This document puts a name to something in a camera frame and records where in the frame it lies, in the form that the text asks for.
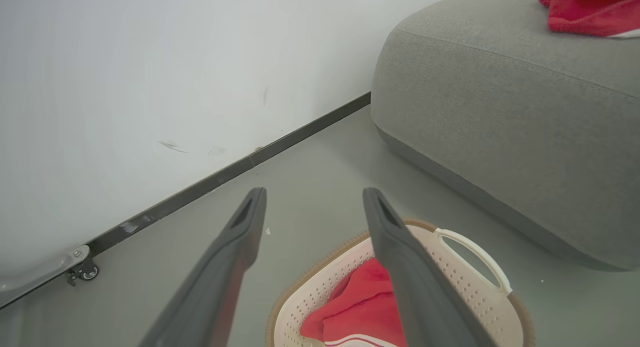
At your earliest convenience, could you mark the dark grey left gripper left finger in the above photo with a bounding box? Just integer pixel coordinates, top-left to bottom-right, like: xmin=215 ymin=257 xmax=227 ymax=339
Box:
xmin=139 ymin=187 xmax=268 ymax=347

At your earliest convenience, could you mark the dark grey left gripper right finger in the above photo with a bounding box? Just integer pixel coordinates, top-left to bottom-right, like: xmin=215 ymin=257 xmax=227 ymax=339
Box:
xmin=362 ymin=187 xmax=497 ymax=347

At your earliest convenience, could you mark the red cloth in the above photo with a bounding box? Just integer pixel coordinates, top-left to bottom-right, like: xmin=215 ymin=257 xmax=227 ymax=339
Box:
xmin=538 ymin=0 xmax=640 ymax=39
xmin=299 ymin=257 xmax=408 ymax=347

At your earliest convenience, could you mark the grey fabric sofa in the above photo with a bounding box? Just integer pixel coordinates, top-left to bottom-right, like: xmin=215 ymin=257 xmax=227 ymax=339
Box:
xmin=370 ymin=0 xmax=640 ymax=273

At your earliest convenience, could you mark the cream perforated laundry basket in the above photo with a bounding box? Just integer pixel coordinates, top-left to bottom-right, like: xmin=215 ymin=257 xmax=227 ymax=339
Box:
xmin=265 ymin=218 xmax=536 ymax=347

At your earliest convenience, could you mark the small black caster wheel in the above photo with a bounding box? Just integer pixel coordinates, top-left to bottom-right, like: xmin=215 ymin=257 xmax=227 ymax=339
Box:
xmin=65 ymin=261 xmax=100 ymax=287

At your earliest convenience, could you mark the black wall baseboard strip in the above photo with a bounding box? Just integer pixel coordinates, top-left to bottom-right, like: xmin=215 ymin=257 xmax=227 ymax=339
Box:
xmin=85 ymin=91 xmax=372 ymax=258

